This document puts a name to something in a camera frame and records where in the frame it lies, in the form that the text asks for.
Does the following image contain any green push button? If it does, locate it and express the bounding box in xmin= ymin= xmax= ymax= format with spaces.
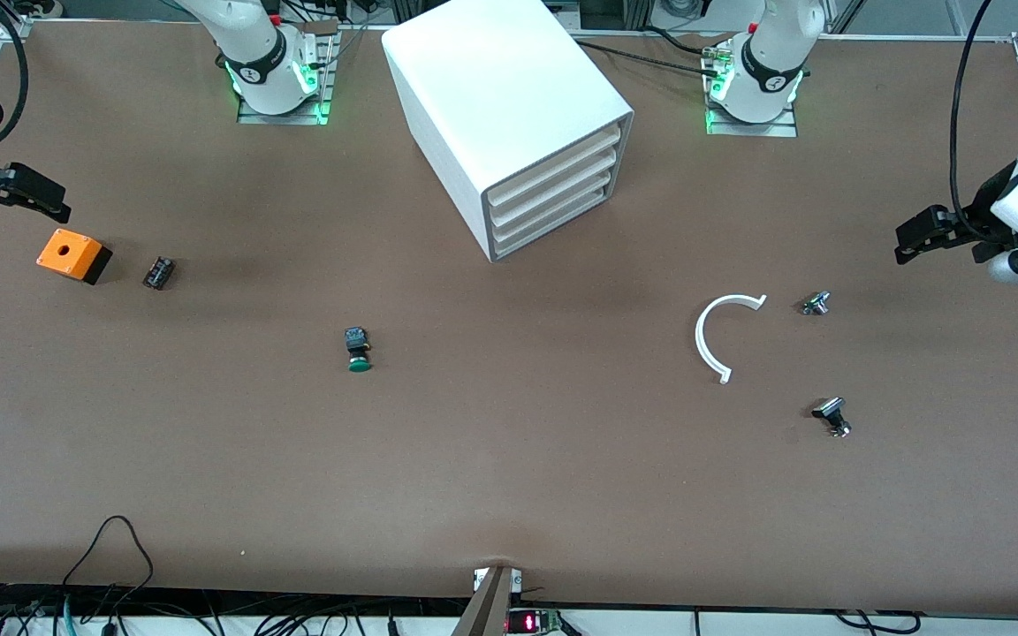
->
xmin=344 ymin=327 xmax=374 ymax=373

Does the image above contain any white lowest cabinet drawer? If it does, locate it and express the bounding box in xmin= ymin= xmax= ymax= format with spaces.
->
xmin=491 ymin=183 xmax=623 ymax=260

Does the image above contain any orange button box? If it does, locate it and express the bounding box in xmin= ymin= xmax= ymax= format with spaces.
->
xmin=36 ymin=228 xmax=113 ymax=285

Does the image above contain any white curved plastic arc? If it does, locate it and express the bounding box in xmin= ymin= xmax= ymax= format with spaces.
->
xmin=695 ymin=294 xmax=768 ymax=385

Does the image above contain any red digit display module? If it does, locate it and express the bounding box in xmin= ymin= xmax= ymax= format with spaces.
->
xmin=506 ymin=609 xmax=565 ymax=636

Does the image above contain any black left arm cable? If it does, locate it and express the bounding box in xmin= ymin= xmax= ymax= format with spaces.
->
xmin=950 ymin=0 xmax=1018 ymax=241

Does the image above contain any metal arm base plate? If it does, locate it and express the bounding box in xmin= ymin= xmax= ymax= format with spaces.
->
xmin=704 ymin=49 xmax=800 ymax=138
xmin=237 ymin=25 xmax=338 ymax=126

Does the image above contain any black knob selector switch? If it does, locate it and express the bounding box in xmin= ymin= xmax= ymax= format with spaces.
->
xmin=811 ymin=397 xmax=853 ymax=439

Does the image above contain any black looped cable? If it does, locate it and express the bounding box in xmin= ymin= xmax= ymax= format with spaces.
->
xmin=63 ymin=516 xmax=155 ymax=612

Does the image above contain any black table cable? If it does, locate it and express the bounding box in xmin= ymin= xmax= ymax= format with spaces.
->
xmin=573 ymin=25 xmax=733 ymax=79

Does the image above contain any brown camera mount post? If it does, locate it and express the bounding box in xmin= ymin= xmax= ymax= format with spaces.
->
xmin=451 ymin=565 xmax=519 ymax=636

